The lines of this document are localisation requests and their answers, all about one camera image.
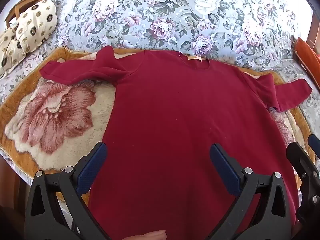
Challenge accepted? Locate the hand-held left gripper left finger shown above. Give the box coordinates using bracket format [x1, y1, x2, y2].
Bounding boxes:
[24, 141, 113, 240]

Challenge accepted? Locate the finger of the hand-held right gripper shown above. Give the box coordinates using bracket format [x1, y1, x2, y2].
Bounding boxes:
[307, 134, 320, 160]
[286, 142, 320, 193]

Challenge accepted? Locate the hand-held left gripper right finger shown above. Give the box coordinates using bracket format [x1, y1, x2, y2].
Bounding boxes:
[209, 143, 298, 240]

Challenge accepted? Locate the dark red sweater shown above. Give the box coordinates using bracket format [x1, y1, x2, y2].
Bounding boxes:
[40, 45, 313, 240]

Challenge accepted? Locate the person's left hand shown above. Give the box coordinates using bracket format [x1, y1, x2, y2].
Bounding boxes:
[122, 230, 167, 240]

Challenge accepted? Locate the plush blanket with pink flower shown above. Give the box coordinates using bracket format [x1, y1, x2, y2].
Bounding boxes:
[0, 46, 315, 205]

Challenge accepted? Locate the orange cushion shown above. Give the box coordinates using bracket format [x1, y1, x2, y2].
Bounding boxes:
[292, 37, 320, 98]

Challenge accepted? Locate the small cream medallion print pillow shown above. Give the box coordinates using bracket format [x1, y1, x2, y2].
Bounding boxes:
[0, 27, 27, 78]

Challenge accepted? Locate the large cream medallion print pillow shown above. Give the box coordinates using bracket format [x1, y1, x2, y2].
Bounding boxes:
[15, 0, 58, 55]

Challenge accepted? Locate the grey floral bedspread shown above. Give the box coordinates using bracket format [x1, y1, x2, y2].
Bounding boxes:
[0, 0, 320, 160]

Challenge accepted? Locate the wooden chair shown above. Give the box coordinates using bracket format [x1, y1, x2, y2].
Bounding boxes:
[5, 0, 45, 29]

